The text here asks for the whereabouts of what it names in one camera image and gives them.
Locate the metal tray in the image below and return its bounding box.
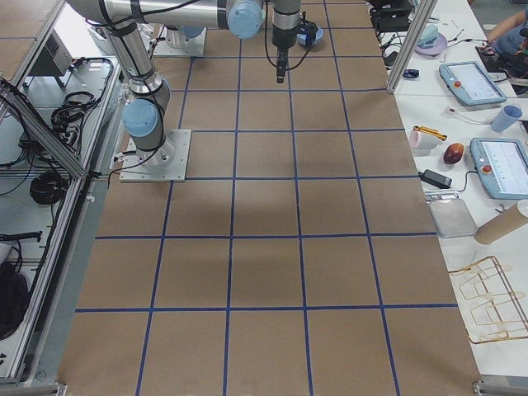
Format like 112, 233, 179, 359
428, 199, 477, 238

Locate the aluminium frame post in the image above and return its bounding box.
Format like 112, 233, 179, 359
386, 0, 437, 93

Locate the red brown fruit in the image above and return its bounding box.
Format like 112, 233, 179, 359
443, 143, 464, 165

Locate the coiled black cable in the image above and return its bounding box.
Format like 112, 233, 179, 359
29, 169, 68, 206

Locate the far teach pendant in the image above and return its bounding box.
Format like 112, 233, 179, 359
438, 61, 507, 106

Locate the blue bowl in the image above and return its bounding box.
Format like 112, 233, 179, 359
297, 25, 323, 48

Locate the near teach pendant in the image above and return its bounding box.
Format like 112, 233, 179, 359
469, 138, 527, 200

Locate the cardboard tube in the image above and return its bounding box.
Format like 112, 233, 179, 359
474, 200, 527, 244

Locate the gold wire rack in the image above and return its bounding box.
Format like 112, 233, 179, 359
449, 256, 527, 345

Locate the teach pendant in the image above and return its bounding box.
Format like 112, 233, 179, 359
438, 61, 507, 106
469, 138, 527, 200

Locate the gold cylinder tool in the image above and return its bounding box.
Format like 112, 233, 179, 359
413, 125, 447, 141

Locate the light blue cup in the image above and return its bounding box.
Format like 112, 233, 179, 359
491, 105, 522, 133

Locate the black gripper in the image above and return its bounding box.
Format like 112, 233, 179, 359
271, 11, 298, 84

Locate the purple plate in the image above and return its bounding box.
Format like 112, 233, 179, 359
414, 33, 448, 57

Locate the small blue black device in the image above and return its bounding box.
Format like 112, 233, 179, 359
403, 68, 420, 79

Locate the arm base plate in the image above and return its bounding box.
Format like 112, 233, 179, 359
153, 26, 206, 58
119, 130, 191, 182

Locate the black power adapter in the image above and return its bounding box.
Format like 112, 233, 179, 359
418, 169, 452, 189

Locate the grey control box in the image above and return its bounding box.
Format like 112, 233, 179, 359
28, 29, 73, 87

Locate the white remote with cable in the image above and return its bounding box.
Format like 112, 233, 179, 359
444, 106, 459, 117

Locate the teal sponge block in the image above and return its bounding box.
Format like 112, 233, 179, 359
417, 24, 439, 48

